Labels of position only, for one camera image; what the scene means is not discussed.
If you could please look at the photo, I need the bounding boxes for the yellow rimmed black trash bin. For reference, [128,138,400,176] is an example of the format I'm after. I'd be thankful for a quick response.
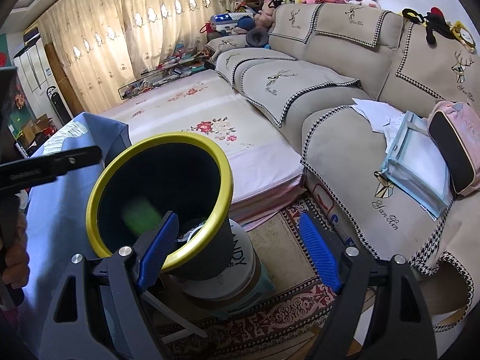
[85,133,233,275]

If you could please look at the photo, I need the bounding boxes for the person left hand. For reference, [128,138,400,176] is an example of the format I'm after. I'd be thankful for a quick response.
[1,212,30,289]

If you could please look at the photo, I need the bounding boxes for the blue tablecloth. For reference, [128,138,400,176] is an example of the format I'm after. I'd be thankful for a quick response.
[18,112,131,356]

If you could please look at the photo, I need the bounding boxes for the black tower fan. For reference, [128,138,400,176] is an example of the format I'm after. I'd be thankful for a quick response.
[46,86,72,125]

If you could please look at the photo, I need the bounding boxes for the white paint bucket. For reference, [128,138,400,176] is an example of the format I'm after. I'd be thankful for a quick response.
[171,220,262,302]

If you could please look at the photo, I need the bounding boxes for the white standing air conditioner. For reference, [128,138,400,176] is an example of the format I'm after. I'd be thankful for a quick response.
[13,34,64,129]

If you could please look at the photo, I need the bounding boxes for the clear blue document folder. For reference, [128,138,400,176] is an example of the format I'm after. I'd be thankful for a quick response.
[380,111,453,219]

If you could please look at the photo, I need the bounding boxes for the white papers on sofa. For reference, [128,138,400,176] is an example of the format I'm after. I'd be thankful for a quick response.
[352,98,404,146]

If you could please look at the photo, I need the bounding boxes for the cream patterned curtains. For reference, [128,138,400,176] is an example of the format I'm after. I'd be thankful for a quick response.
[37,0,235,114]

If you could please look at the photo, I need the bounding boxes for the pink black backpack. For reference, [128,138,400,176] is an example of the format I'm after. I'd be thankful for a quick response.
[427,101,479,197]

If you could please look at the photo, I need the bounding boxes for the low shelf of books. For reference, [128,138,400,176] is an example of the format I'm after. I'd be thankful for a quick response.
[118,47,209,101]

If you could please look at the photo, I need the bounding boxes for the beige sofa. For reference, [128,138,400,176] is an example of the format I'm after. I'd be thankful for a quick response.
[208,2,479,332]

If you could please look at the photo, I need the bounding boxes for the pile of plush toys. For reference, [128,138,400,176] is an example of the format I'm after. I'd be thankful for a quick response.
[200,0,380,36]

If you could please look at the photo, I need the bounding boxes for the black mouse plush toy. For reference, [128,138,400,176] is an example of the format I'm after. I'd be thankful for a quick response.
[401,7,476,54]

